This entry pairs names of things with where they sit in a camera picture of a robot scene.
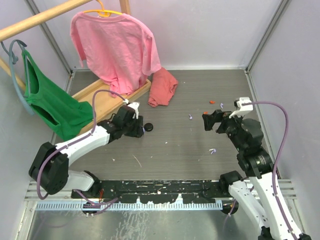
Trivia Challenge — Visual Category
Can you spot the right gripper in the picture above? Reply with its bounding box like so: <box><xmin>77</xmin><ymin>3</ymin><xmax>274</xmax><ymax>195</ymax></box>
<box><xmin>201</xmin><ymin>108</ymin><xmax>245</xmax><ymax>151</ymax></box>

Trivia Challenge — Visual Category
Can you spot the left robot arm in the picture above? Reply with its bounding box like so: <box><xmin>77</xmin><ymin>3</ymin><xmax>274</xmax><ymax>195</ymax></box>
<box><xmin>29</xmin><ymin>102</ymin><xmax>144</xmax><ymax>200</ymax></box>

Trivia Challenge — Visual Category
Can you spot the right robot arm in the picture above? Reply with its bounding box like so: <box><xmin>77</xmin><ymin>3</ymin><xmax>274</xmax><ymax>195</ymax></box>
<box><xmin>202</xmin><ymin>110</ymin><xmax>311</xmax><ymax>240</ymax></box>

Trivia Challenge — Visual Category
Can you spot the black earbud case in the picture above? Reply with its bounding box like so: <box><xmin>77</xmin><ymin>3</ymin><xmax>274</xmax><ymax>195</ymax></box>
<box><xmin>144</xmin><ymin>122</ymin><xmax>154</xmax><ymax>132</ymax></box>

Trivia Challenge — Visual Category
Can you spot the salmon folded shirt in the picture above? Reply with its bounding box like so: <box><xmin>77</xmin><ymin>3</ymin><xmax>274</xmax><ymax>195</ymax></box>
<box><xmin>148</xmin><ymin>67</ymin><xmax>179</xmax><ymax>108</ymax></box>

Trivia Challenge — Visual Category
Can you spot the green tank top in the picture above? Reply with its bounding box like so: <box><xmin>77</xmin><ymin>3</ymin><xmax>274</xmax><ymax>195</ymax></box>
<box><xmin>21</xmin><ymin>50</ymin><xmax>93</xmax><ymax>141</ymax></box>

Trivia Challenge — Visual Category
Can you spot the pink t-shirt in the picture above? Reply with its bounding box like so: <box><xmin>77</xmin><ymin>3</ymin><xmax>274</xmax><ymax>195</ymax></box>
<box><xmin>70</xmin><ymin>12</ymin><xmax>162</xmax><ymax>95</ymax></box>

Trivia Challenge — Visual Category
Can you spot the yellow hanger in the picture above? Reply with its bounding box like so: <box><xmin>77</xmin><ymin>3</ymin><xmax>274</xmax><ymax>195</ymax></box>
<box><xmin>83</xmin><ymin>0</ymin><xmax>122</xmax><ymax>18</ymax></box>

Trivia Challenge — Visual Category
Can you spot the wooden clothes rack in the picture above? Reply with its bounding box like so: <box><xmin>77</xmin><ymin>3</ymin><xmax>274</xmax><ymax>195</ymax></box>
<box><xmin>0</xmin><ymin>0</ymin><xmax>131</xmax><ymax>90</ymax></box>

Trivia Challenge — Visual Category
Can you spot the grey-blue hanger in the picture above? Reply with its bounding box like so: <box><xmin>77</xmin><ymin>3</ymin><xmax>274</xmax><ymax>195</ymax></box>
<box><xmin>0</xmin><ymin>39</ymin><xmax>35</xmax><ymax>116</ymax></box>

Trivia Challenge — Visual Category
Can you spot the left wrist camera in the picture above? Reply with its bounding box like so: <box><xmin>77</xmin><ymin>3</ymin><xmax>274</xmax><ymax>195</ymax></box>
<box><xmin>123</xmin><ymin>98</ymin><xmax>140</xmax><ymax>119</ymax></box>

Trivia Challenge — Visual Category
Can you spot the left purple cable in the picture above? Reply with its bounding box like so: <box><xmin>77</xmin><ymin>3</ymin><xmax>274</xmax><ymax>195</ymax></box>
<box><xmin>36</xmin><ymin>89</ymin><xmax>127</xmax><ymax>201</ymax></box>

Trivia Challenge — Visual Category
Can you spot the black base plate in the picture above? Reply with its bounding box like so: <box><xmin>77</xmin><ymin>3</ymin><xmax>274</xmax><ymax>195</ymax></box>
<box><xmin>82</xmin><ymin>180</ymin><xmax>232</xmax><ymax>204</ymax></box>

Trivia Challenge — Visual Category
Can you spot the white cable duct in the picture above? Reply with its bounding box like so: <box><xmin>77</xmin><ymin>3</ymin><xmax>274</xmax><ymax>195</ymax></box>
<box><xmin>35</xmin><ymin>200</ymin><xmax>223</xmax><ymax>211</ymax></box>

